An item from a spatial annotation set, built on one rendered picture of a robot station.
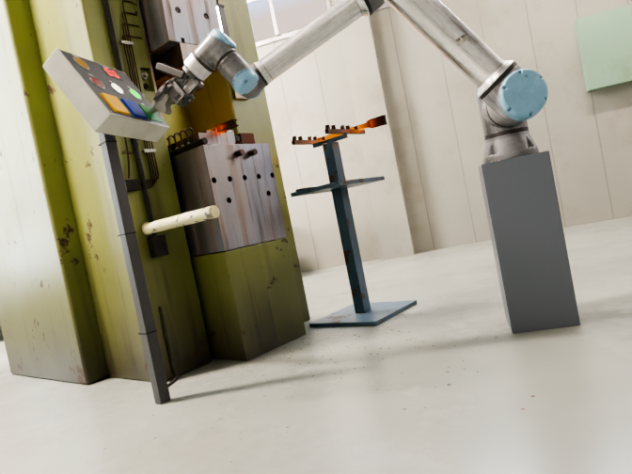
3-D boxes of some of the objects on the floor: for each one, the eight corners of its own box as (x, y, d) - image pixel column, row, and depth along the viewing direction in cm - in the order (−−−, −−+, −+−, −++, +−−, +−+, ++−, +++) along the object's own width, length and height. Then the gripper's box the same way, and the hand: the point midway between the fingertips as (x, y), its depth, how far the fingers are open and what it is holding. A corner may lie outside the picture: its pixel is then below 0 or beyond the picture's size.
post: (171, 400, 179) (106, 96, 175) (161, 404, 176) (96, 95, 172) (165, 399, 182) (102, 100, 178) (155, 403, 179) (90, 99, 175)
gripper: (196, 80, 171) (154, 124, 176) (208, 86, 179) (168, 127, 185) (180, 61, 171) (139, 106, 177) (193, 68, 180) (154, 110, 186)
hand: (151, 108), depth 181 cm, fingers closed
